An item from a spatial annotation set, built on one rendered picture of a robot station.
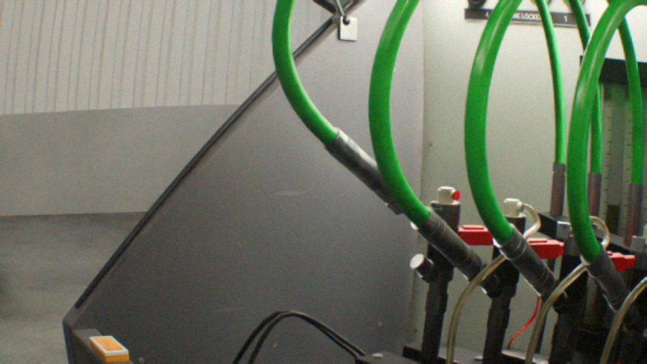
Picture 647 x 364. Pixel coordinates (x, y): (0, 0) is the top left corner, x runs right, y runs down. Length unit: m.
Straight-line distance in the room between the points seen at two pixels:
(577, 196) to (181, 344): 0.61
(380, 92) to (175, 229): 0.43
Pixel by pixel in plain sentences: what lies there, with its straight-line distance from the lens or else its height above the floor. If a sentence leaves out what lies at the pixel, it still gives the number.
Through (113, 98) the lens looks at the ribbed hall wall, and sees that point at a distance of 7.24.
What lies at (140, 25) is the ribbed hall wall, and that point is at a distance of 7.30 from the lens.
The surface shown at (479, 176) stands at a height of 1.18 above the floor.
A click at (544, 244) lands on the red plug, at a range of 0.64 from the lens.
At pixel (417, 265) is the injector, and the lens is 0.66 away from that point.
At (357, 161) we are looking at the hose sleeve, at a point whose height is 1.17.
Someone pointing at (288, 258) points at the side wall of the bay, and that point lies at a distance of 0.97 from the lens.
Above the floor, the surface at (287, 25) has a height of 1.27.
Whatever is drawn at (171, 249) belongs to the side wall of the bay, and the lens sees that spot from 0.88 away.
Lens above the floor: 1.23
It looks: 7 degrees down
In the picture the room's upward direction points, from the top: 2 degrees clockwise
